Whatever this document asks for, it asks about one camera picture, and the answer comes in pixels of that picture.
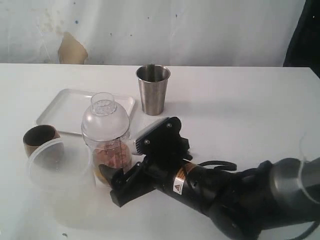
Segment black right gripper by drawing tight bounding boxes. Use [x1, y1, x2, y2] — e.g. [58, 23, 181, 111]
[98, 116, 193, 208]

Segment clear plastic shaker tumbler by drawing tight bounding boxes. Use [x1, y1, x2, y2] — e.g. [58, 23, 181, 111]
[83, 132, 132, 186]

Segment clear plastic shaker lid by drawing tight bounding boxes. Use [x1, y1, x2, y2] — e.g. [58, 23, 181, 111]
[81, 92, 130, 149]

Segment stainless steel cup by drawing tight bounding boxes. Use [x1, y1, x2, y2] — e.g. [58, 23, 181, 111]
[135, 64, 171, 116]

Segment large translucent plastic container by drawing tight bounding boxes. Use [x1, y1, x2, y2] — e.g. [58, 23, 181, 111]
[26, 137, 98, 228]

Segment small brown gold cup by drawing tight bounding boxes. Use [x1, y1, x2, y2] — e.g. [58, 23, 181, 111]
[23, 124, 61, 158]

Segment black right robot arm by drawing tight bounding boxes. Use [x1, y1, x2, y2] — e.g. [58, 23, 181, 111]
[99, 116, 320, 240]

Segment white rectangular plastic tray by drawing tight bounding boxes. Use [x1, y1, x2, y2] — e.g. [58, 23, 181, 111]
[36, 88, 135, 135]

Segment dark curtain at right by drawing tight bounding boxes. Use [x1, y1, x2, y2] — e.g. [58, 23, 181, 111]
[283, 0, 320, 76]

